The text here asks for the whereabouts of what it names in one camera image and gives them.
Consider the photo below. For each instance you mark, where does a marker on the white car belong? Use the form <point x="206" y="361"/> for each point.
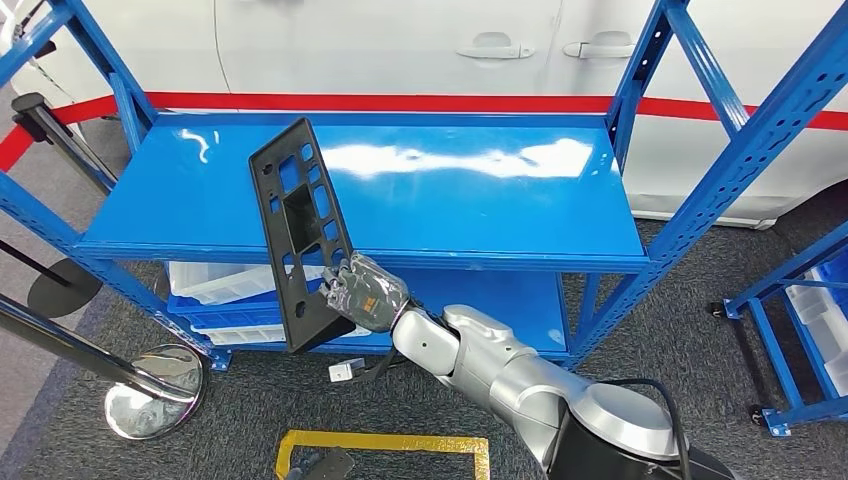
<point x="397" y="40"/>

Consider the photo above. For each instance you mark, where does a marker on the blue metal shelf rack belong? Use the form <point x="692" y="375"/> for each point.
<point x="199" y="199"/>

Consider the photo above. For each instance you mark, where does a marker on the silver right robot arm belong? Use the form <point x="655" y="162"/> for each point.
<point x="503" y="378"/>

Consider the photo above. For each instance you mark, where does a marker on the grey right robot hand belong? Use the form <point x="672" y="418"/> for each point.
<point x="368" y="295"/>

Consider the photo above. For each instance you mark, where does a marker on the red barrier belt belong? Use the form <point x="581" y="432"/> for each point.
<point x="13" y="149"/>
<point x="397" y="102"/>

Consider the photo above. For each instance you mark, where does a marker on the chrome stanchion post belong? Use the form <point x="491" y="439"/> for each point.
<point x="159" y="397"/>
<point x="66" y="142"/>

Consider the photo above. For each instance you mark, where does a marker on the translucent white plastic bin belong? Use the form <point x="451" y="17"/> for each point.
<point x="212" y="281"/>

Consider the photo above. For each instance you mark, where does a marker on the small blue wheeled rack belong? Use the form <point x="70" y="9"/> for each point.
<point x="768" y="358"/>

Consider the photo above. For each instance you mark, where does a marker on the black stanchion post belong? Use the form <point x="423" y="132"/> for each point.
<point x="66" y="291"/>

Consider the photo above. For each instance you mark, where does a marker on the black plastic plate frame part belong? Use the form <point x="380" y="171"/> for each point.
<point x="265" y="179"/>

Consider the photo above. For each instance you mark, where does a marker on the yellow floor tape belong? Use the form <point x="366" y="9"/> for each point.
<point x="384" y="440"/>

